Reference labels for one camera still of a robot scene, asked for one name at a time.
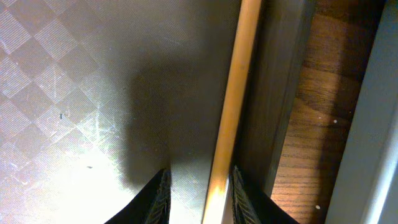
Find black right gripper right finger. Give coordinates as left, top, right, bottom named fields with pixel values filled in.
left=230, top=166, right=299, bottom=224

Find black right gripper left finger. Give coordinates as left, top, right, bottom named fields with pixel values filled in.
left=106, top=169, right=171, bottom=224

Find wooden chopstick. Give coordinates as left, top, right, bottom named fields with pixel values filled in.
left=202, top=0, right=262, bottom=224

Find grey dishwasher rack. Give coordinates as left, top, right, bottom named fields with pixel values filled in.
left=325, top=1, right=397, bottom=223

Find dark brown serving tray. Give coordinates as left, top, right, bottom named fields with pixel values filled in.
left=0, top=0, right=318, bottom=224

